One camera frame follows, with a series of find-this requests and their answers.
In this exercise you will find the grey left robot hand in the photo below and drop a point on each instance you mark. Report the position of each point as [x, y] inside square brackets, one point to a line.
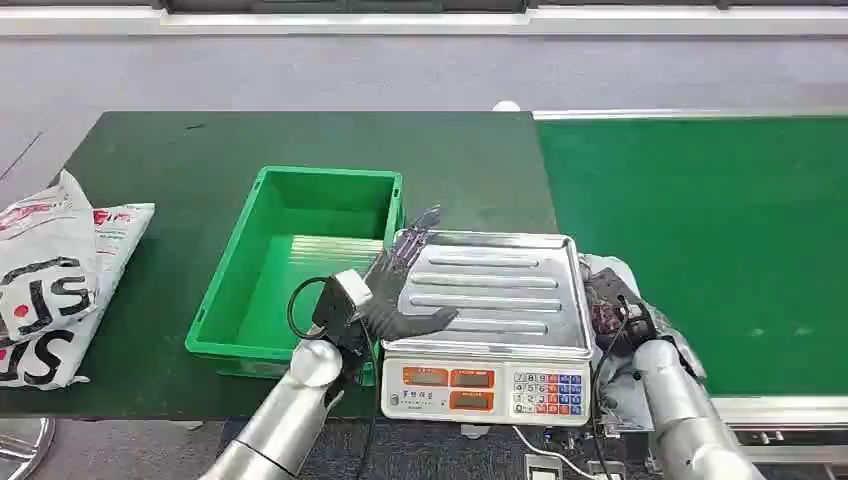
[391, 291]

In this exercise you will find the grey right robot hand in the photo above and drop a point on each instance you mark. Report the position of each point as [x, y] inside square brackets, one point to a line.
[613, 308]

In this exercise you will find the grey plastic parcel bag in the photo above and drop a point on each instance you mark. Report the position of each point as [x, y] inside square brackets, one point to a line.
[669, 334]

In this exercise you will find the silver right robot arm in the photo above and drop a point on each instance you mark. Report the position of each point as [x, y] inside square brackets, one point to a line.
[682, 411]

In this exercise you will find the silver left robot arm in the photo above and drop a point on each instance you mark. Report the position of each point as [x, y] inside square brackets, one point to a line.
[285, 417]

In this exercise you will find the green conveyor belt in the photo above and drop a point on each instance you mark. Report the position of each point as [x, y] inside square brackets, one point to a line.
[696, 252]

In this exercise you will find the green plastic crate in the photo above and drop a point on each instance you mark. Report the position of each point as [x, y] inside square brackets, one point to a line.
[291, 265]

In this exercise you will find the electronic scale with steel tray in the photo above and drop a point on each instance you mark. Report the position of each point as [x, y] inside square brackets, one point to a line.
[493, 298]

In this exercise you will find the grey power strip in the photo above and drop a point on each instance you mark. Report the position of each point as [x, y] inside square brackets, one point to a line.
[542, 469]

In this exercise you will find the small white round object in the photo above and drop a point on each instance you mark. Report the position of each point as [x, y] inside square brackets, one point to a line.
[506, 106]

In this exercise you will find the white parcel bag black print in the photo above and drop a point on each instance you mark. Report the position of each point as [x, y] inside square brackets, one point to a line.
[79, 318]
[46, 265]

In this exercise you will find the chrome chair base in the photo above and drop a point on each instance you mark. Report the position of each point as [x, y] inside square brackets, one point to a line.
[20, 444]

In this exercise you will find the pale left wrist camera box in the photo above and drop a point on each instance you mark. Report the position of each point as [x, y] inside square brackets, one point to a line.
[349, 289]

